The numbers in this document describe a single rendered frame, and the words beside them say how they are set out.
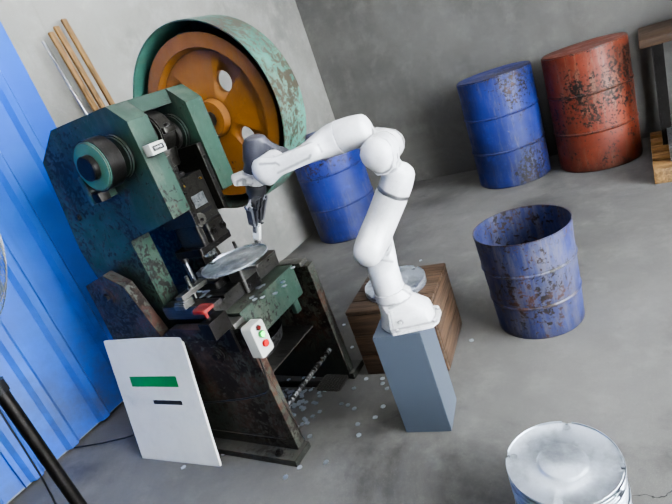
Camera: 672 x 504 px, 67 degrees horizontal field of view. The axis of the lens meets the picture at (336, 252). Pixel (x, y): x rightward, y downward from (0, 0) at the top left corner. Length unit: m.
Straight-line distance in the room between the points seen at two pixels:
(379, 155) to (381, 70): 3.64
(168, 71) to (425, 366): 1.68
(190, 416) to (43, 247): 1.27
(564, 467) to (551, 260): 0.96
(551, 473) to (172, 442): 1.64
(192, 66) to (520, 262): 1.63
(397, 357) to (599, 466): 0.72
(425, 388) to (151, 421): 1.29
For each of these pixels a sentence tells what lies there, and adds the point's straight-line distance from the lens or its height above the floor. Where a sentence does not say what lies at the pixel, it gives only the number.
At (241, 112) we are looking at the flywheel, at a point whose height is 1.31.
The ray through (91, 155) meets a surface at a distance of 1.94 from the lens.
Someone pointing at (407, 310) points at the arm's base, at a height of 0.53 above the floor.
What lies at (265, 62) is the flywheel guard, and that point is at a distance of 2.14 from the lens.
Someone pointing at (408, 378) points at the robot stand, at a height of 0.26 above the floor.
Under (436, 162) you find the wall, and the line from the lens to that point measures 5.20.
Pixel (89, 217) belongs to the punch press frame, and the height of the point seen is 1.14.
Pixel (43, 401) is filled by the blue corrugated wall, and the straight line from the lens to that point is 3.07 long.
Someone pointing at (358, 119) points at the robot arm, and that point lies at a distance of 1.64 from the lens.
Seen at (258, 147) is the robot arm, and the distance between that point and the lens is 1.80.
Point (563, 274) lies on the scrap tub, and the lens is 2.32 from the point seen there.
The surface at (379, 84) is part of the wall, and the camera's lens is 5.20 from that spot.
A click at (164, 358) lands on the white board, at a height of 0.50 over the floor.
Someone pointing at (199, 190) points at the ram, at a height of 1.10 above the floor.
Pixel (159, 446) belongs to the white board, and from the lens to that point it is 2.63.
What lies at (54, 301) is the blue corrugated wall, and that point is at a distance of 3.10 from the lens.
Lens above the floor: 1.39
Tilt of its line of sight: 20 degrees down
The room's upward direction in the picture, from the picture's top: 20 degrees counter-clockwise
